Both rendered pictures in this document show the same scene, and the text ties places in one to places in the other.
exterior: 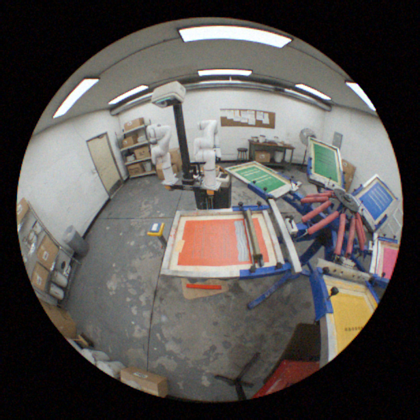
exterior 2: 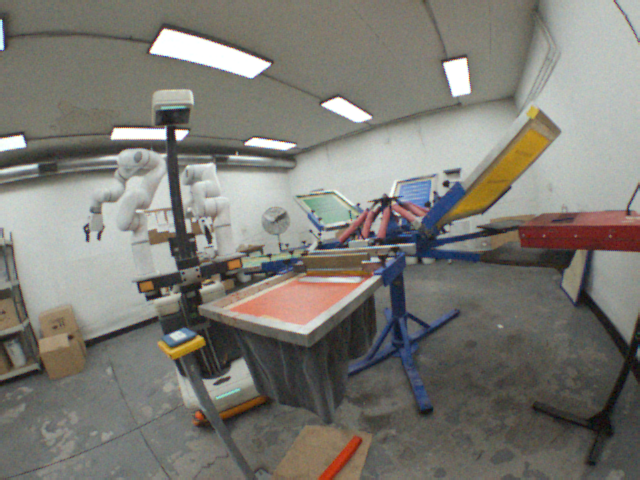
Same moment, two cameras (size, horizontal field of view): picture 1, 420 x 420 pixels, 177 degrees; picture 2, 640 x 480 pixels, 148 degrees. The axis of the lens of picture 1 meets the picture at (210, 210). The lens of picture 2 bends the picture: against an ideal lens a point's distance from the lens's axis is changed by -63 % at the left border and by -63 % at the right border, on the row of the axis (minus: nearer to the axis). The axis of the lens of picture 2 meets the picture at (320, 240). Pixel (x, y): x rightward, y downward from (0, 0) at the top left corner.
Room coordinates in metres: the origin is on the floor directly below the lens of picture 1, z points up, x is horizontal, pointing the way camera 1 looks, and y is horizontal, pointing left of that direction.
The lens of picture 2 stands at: (-0.05, 0.78, 1.26)
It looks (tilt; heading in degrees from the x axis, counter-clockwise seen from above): 6 degrees down; 301
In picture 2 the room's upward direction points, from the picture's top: 10 degrees counter-clockwise
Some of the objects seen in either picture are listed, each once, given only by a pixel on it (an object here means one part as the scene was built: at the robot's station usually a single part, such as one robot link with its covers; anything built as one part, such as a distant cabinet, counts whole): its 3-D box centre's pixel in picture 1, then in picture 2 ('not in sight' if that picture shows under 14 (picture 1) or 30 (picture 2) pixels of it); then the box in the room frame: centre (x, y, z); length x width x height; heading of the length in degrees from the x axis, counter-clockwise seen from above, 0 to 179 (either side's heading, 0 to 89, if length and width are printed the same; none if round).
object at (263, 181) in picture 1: (269, 174); (277, 248); (1.25, -0.74, 1.05); 1.08 x 0.61 x 0.23; 24
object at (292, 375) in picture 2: not in sight; (275, 367); (0.56, 0.22, 0.74); 0.45 x 0.03 x 0.43; 174
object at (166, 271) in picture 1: (222, 238); (311, 285); (0.53, -0.07, 0.97); 0.79 x 0.58 x 0.04; 84
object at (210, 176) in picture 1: (211, 176); (224, 241); (1.01, -0.04, 1.21); 0.16 x 0.13 x 0.15; 157
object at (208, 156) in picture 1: (207, 159); (218, 212); (1.00, -0.02, 1.37); 0.13 x 0.10 x 0.16; 76
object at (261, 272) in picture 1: (262, 272); (391, 268); (0.23, -0.28, 0.98); 0.30 x 0.05 x 0.07; 84
